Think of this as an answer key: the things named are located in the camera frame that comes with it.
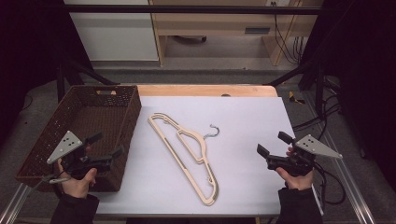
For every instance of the brown woven basket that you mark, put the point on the brown woven basket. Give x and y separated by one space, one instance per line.
93 118

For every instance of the yellow and black tool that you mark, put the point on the yellow and black tool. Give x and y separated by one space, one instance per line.
294 99

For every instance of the white cabinet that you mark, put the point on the white cabinet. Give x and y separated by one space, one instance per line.
115 37

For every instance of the person's left hand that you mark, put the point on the person's left hand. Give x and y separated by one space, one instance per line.
76 186

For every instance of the person's right hand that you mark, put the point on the person's right hand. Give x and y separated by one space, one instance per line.
297 183

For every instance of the white table cover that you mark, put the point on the white table cover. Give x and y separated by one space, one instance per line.
249 124

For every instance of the silver metal rail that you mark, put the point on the silver metal rail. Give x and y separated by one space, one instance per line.
348 183
12 203

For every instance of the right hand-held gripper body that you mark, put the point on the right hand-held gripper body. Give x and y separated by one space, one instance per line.
311 146

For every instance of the light wooden desk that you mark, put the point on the light wooden desk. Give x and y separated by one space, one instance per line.
218 23

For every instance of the black horizontal frame bar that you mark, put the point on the black horizontal frame bar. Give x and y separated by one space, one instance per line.
186 10

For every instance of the black metal stand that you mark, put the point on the black metal stand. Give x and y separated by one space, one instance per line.
62 81
311 74

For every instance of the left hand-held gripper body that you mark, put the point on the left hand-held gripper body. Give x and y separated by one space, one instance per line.
67 144

